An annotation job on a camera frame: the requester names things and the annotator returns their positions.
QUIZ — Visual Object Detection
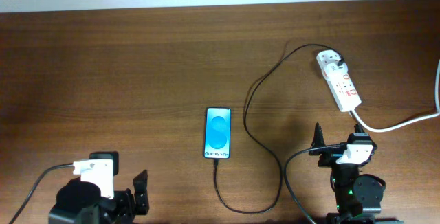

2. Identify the black charging cable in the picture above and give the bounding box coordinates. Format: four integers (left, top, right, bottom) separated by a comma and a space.
212, 43, 345, 215

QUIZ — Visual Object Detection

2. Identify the blue Galaxy smartphone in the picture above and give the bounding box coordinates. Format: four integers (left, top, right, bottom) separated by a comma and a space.
203, 107, 232, 159

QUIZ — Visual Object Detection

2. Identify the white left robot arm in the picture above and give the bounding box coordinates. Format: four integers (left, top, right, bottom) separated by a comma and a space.
48, 170, 149, 224

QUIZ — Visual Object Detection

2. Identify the white USB charger plug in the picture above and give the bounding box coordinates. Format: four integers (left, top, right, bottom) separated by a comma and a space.
324, 63, 348, 79

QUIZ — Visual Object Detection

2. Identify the white power strip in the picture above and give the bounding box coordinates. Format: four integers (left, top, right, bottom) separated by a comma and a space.
316, 50, 362, 112

